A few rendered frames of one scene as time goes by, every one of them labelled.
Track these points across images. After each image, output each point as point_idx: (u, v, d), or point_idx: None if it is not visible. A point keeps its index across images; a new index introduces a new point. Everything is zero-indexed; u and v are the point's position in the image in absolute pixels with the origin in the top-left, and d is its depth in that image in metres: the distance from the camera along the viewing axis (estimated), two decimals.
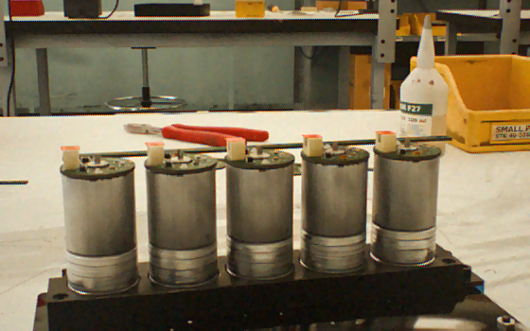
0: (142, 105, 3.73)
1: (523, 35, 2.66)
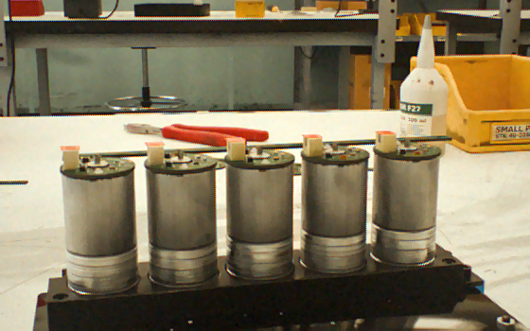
0: (142, 105, 3.73)
1: (523, 35, 2.66)
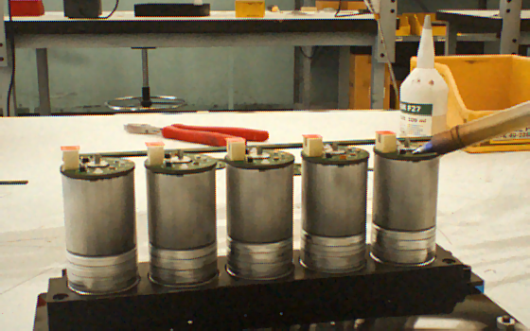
0: (142, 105, 3.73)
1: (523, 35, 2.66)
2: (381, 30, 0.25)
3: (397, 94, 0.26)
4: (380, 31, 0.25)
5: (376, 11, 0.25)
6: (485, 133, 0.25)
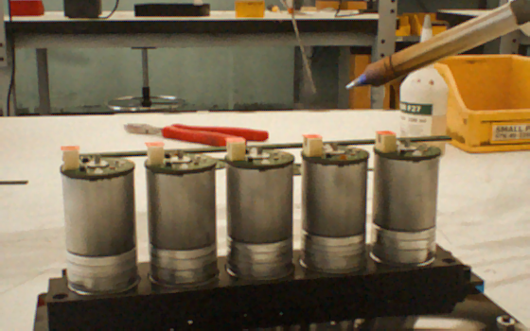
0: (142, 105, 3.73)
1: (523, 35, 2.66)
2: (296, 26, 0.24)
3: (315, 91, 0.25)
4: (294, 26, 0.24)
5: (289, 6, 0.24)
6: (418, 60, 0.24)
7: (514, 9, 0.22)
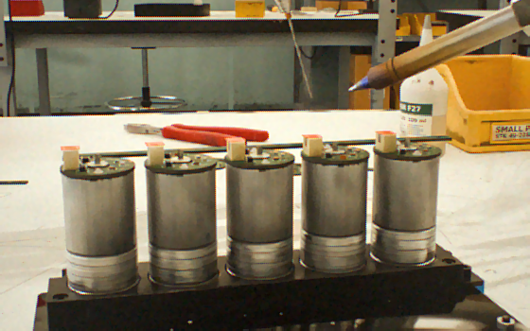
0: (142, 105, 3.73)
1: (523, 35, 2.66)
2: (293, 30, 0.24)
3: (311, 95, 0.25)
4: (292, 31, 0.24)
5: (286, 10, 0.24)
6: (420, 62, 0.24)
7: (517, 11, 0.22)
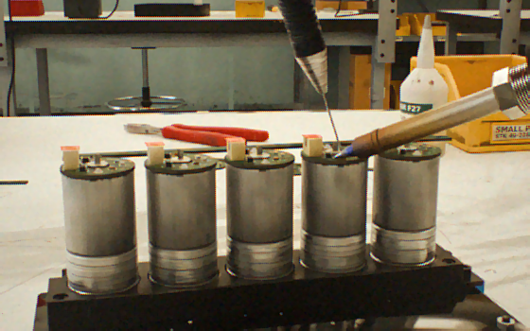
0: (142, 105, 3.73)
1: (523, 35, 2.66)
2: (325, 95, 0.25)
3: None
4: (324, 96, 0.25)
5: (322, 92, 0.25)
6: (404, 136, 0.24)
7: (498, 95, 0.22)
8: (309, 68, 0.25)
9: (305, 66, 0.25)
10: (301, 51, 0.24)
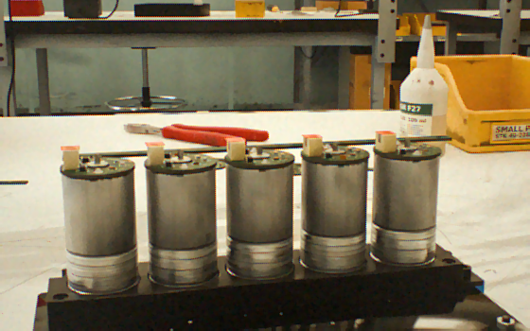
0: (142, 105, 3.73)
1: (523, 35, 2.66)
2: None
3: None
4: None
5: None
6: None
7: None
8: None
9: None
10: None
